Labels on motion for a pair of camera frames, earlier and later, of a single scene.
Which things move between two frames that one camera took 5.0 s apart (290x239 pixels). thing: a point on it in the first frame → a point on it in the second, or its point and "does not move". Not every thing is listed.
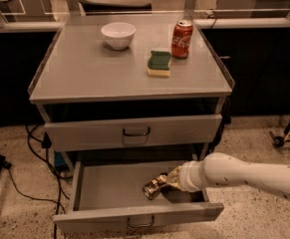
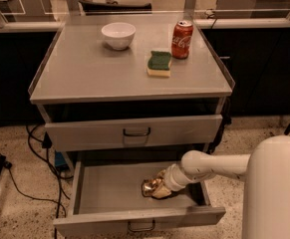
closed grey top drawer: [106, 133] does not move
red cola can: [181, 39] does not move
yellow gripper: [185, 178] → [170, 179]
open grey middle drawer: [110, 195] does not move
